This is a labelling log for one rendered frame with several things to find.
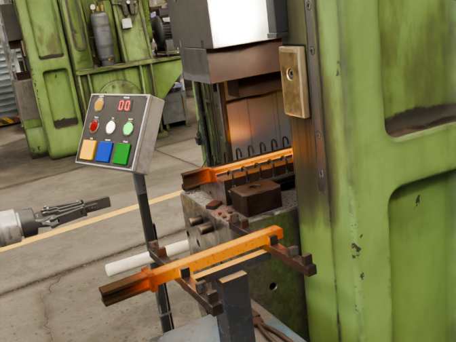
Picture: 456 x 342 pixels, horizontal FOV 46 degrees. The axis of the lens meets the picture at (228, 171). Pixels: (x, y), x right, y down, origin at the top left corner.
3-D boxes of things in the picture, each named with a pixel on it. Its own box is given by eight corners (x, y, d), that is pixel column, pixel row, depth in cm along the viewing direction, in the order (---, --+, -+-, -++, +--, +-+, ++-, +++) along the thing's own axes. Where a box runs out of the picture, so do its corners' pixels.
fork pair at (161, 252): (159, 258, 116) (157, 250, 115) (149, 250, 121) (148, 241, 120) (249, 226, 126) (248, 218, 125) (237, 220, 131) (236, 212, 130)
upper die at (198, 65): (210, 84, 145) (205, 49, 143) (184, 79, 163) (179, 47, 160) (336, 60, 161) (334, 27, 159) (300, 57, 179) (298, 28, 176)
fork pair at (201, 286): (209, 305, 95) (207, 294, 95) (195, 292, 100) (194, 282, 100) (313, 262, 105) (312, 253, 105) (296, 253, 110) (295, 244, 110)
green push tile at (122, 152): (125, 164, 189) (129, 144, 190) (111, 162, 194) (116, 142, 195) (129, 165, 190) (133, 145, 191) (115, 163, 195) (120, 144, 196)
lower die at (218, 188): (226, 205, 156) (223, 178, 153) (200, 188, 174) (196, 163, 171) (344, 171, 172) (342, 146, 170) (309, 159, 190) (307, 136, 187)
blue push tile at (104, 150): (108, 162, 196) (112, 142, 196) (95, 160, 200) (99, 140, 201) (111, 163, 197) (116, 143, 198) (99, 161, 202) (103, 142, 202)
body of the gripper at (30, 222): (21, 232, 144) (56, 222, 147) (24, 243, 136) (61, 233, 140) (14, 206, 142) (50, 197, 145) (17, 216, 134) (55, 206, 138)
